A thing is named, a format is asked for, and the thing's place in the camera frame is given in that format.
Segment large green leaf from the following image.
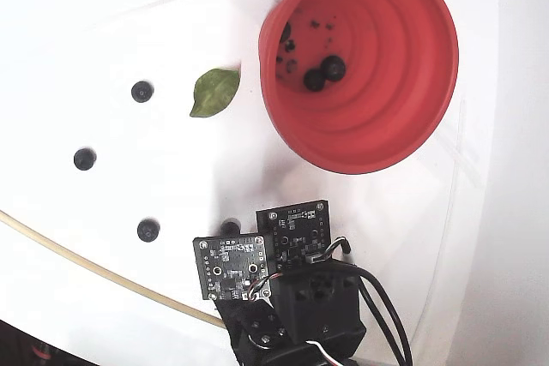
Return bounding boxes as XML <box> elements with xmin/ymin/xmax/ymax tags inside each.
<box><xmin>189</xmin><ymin>68</ymin><xmax>241</xmax><ymax>119</ymax></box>

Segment black camera module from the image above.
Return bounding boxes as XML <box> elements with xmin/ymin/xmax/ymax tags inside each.
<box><xmin>192</xmin><ymin>234</ymin><xmax>270</xmax><ymax>302</ymax></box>
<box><xmin>256</xmin><ymin>199</ymin><xmax>331</xmax><ymax>272</ymax></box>

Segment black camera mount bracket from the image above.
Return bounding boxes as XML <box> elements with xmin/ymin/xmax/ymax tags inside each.
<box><xmin>213</xmin><ymin>297</ymin><xmax>252</xmax><ymax>344</ymax></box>

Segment red collapsible cup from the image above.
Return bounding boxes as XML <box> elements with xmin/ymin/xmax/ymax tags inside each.
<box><xmin>258</xmin><ymin>0</ymin><xmax>460</xmax><ymax>176</ymax></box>

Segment thin wooden stick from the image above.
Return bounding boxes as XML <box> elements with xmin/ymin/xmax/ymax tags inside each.
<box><xmin>0</xmin><ymin>209</ymin><xmax>224</xmax><ymax>327</ymax></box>

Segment dark blueberry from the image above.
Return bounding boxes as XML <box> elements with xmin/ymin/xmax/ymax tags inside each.
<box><xmin>303</xmin><ymin>68</ymin><xmax>327</xmax><ymax>93</ymax></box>
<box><xmin>321</xmin><ymin>55</ymin><xmax>347</xmax><ymax>82</ymax></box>
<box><xmin>220</xmin><ymin>219</ymin><xmax>242</xmax><ymax>238</ymax></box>
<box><xmin>73</xmin><ymin>147</ymin><xmax>98</xmax><ymax>171</ymax></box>
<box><xmin>130</xmin><ymin>81</ymin><xmax>154</xmax><ymax>104</ymax></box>
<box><xmin>136</xmin><ymin>218</ymin><xmax>161</xmax><ymax>243</ymax></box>

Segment white red servo wire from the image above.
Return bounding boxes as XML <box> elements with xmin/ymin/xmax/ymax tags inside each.
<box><xmin>306</xmin><ymin>339</ymin><xmax>344</xmax><ymax>366</ymax></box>

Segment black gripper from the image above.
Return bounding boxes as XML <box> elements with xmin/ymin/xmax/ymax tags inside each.
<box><xmin>244</xmin><ymin>259</ymin><xmax>367</xmax><ymax>349</ymax></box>

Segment white paper sheet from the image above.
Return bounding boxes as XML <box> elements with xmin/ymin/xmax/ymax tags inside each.
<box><xmin>0</xmin><ymin>0</ymin><xmax>467</xmax><ymax>366</ymax></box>

